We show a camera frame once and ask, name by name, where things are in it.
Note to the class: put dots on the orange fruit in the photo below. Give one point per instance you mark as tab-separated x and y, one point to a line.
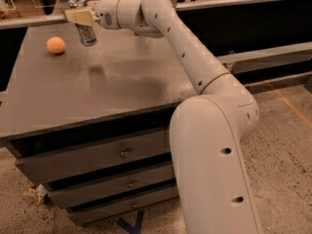
56	45

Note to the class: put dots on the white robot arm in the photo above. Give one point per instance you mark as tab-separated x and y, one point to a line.
206	131

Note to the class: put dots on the crumpled paper scrap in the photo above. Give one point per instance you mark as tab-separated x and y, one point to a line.
37	192

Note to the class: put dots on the silver redbull can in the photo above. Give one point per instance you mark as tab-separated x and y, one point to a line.
86	33

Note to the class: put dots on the top grey drawer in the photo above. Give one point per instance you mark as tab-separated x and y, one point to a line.
79	160

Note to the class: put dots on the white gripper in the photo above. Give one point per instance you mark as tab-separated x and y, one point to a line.
105	14

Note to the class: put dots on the grey drawer cabinet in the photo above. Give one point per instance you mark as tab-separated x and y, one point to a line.
123	84

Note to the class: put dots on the grey drawer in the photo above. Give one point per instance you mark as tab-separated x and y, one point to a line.
135	202
76	196
79	160

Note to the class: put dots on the middle grey drawer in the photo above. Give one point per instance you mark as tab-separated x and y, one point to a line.
76	196

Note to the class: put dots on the bottom grey drawer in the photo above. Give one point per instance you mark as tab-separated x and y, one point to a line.
135	202

